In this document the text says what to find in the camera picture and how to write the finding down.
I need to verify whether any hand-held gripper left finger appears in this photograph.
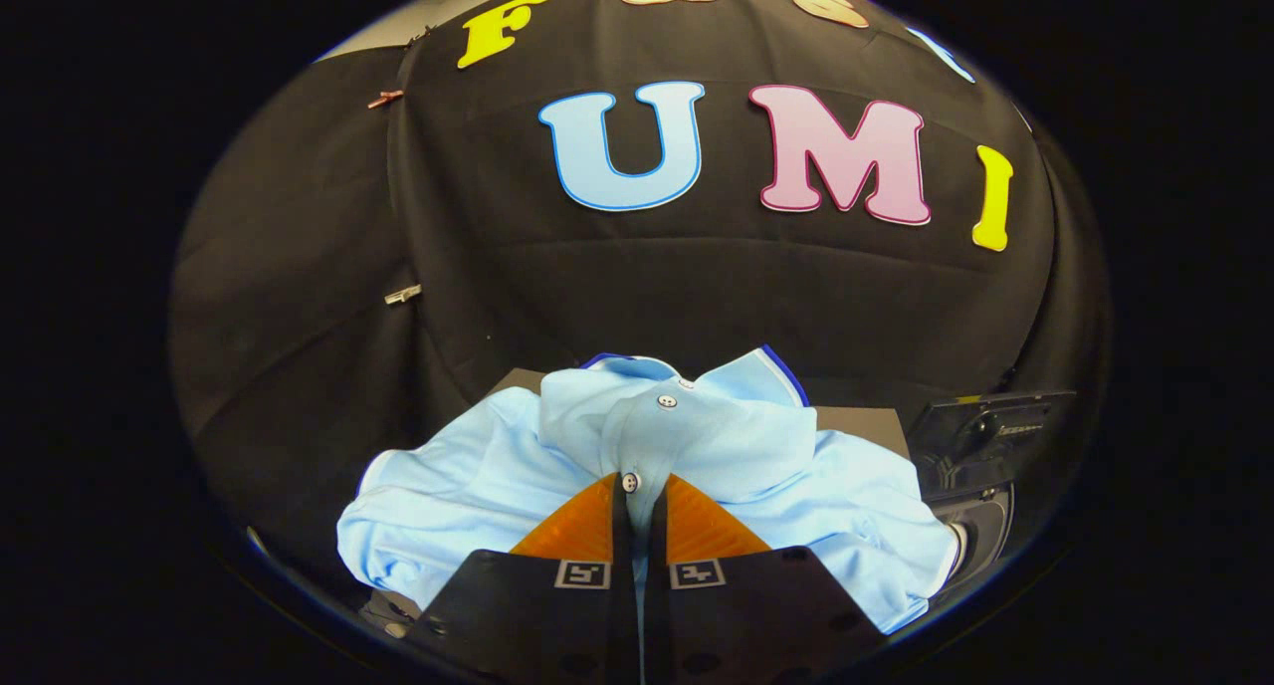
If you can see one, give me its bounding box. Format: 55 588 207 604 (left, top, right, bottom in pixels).
410 473 644 685

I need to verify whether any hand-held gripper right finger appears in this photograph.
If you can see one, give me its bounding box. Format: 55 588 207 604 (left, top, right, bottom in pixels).
643 473 889 685

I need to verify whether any light blue polo shirt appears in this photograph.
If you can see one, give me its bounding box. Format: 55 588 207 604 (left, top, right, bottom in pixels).
336 346 961 634

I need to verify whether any transparent washing machine lid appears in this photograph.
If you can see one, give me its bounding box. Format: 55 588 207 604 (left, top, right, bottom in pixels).
906 391 1078 487

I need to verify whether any grey cabinet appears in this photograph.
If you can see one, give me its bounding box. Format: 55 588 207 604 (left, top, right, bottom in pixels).
358 366 913 638

